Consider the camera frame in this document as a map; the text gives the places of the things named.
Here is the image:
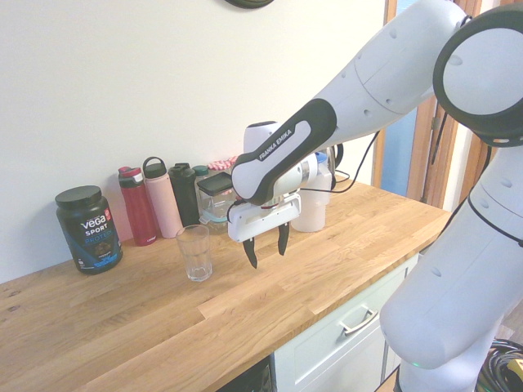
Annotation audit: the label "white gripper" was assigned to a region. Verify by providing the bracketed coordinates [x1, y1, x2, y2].
[227, 194, 302, 270]

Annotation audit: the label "translucent pitcher with blue lid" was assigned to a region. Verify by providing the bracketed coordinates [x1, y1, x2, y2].
[290, 153, 333, 233]

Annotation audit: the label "pink water bottle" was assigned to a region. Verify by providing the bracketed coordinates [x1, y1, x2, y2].
[142, 156, 184, 239]

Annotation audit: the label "red water bottle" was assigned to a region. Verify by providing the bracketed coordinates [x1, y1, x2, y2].
[118, 166, 159, 247]

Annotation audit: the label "glass container with teal lid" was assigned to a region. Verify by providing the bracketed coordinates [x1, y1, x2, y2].
[199, 203, 230, 235]

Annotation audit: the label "clear drinking glass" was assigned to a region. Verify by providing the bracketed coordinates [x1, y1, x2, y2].
[175, 224, 214, 283]

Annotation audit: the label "clear container with black lid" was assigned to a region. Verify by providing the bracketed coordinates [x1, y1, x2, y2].
[196, 171, 236, 224]

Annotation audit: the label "black shaker bottle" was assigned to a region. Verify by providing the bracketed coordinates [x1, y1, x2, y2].
[168, 163, 201, 228]

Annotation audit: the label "clear bottle with green lid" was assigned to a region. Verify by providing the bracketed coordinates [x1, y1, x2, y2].
[191, 164, 211, 193]

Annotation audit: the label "pale green cabinet drawer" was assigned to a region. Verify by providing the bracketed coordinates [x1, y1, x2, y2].
[273, 252, 422, 392]

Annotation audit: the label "black appliance under counter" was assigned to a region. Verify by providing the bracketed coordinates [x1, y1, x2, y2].
[212, 354, 275, 392]

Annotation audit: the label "black Vega protein tub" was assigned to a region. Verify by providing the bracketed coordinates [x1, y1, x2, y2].
[55, 185, 124, 275]

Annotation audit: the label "glass kettle with black handle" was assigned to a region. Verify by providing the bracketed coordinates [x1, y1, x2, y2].
[325, 143, 351, 193]

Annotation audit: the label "metal drawer handle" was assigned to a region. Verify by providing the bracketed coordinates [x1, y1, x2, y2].
[338, 308, 379, 336]

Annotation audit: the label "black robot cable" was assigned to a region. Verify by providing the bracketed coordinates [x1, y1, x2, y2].
[304, 14, 523, 248]

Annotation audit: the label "wooden door frame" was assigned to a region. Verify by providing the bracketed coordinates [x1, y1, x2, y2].
[383, 0, 495, 213]

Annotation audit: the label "black round wall clock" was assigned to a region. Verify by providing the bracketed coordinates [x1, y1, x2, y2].
[222, 0, 277, 10]

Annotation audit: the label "coiled black cables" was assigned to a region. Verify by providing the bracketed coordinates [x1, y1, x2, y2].
[477, 338, 523, 392]

